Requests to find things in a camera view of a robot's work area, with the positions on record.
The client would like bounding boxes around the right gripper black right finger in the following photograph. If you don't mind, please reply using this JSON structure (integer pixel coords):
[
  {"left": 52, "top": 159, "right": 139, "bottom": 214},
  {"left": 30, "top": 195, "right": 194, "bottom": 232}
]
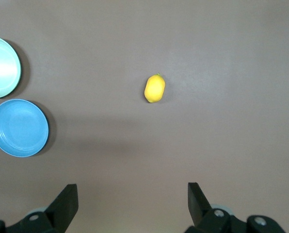
[{"left": 184, "top": 182, "right": 288, "bottom": 233}]

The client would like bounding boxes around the blue round plate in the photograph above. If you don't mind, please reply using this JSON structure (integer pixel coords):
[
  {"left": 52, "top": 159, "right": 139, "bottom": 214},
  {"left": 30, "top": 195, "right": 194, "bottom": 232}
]
[{"left": 0, "top": 99, "right": 49, "bottom": 158}]

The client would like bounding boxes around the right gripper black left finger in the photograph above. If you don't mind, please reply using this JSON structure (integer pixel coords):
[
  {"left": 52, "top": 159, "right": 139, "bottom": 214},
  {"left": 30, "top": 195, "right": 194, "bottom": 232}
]
[{"left": 0, "top": 183, "right": 79, "bottom": 233}]

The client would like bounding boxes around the light green round plate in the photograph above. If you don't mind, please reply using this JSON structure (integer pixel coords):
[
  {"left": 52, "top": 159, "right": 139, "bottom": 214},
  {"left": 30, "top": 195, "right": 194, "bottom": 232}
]
[{"left": 0, "top": 34, "right": 22, "bottom": 99}]

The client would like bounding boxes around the brown table cover sheet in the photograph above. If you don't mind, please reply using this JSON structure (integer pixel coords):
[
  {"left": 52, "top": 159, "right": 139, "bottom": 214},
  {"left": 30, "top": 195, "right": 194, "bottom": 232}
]
[{"left": 0, "top": 0, "right": 289, "bottom": 233}]

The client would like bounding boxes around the yellow lemon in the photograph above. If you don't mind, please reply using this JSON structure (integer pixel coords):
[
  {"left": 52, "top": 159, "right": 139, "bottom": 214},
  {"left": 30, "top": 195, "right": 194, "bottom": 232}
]
[{"left": 144, "top": 73, "right": 166, "bottom": 104}]

